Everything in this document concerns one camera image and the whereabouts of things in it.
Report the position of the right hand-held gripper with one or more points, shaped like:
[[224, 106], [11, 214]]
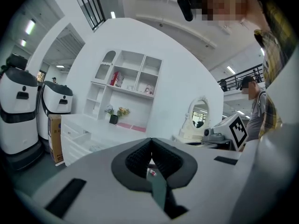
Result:
[[236, 127]]

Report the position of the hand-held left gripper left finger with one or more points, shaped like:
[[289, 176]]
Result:
[[100, 176]]

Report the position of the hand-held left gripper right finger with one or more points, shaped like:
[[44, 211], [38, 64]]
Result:
[[205, 167]]

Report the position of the white drawer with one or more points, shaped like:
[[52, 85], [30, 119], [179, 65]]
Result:
[[80, 140]]

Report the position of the white oval mirror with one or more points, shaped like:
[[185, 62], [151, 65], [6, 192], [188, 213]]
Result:
[[198, 115]]

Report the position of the black metal railing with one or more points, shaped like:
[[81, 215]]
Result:
[[240, 77]]

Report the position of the small red and white object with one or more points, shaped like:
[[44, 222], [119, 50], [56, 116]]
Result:
[[152, 172]]

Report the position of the white dresser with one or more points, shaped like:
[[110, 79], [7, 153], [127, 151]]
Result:
[[79, 127]]

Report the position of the pink mat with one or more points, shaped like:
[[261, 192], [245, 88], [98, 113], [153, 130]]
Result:
[[123, 125], [139, 128]]

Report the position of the ceiling light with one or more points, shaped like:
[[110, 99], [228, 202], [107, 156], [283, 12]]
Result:
[[23, 42], [30, 26], [113, 14], [60, 66], [231, 69]]

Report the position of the black flower pot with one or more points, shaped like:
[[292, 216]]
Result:
[[113, 119]]

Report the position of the brown cardboard box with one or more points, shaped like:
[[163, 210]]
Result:
[[54, 139]]

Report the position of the white flower bunch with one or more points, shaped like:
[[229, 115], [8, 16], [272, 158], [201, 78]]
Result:
[[109, 110]]

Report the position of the orange flower bunch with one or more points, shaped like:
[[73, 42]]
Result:
[[123, 111]]

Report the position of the person's yellow plaid shirt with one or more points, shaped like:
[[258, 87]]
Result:
[[272, 62]]

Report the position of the small white and black robot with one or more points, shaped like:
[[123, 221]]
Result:
[[54, 101]]

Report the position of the red and white box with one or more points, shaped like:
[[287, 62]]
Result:
[[117, 79]]

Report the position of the large white and black robot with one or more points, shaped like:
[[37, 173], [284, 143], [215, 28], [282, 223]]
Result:
[[17, 106]]

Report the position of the person's head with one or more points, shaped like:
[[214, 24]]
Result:
[[224, 3]]

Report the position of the white wall shelf unit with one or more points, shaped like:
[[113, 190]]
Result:
[[126, 87]]

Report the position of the small picture frame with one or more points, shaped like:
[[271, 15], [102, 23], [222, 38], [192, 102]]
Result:
[[130, 87]]

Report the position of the black head-worn camera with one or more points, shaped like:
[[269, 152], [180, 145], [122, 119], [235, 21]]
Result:
[[185, 7]]

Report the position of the black window frame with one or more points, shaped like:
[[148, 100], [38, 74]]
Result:
[[90, 3]]

